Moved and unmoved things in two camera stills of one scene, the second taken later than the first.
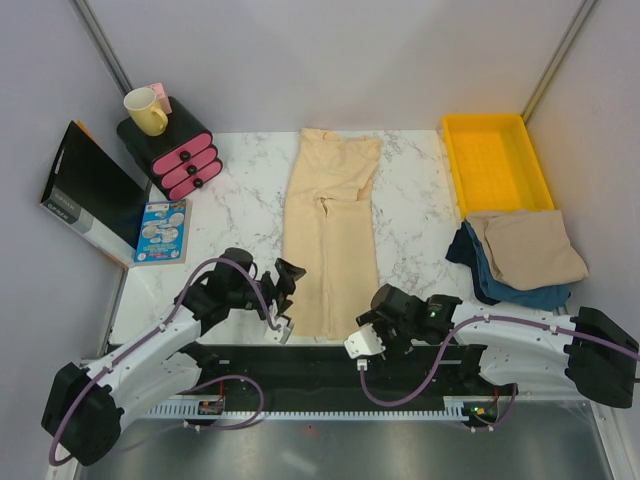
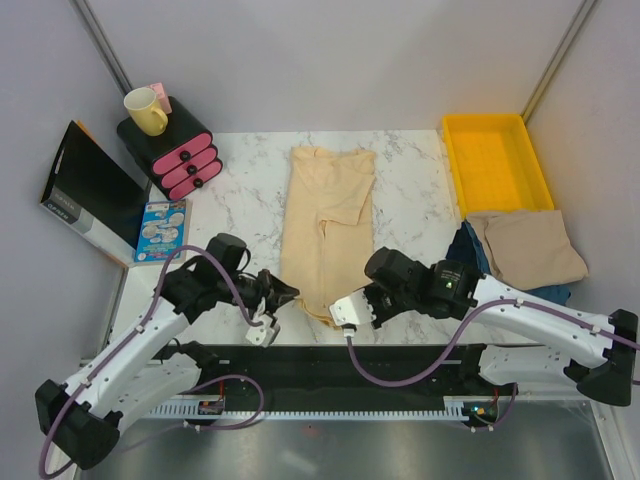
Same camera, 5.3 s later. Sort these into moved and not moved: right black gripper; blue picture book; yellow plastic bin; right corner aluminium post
Moved: right black gripper
Not moved: blue picture book; right corner aluminium post; yellow plastic bin
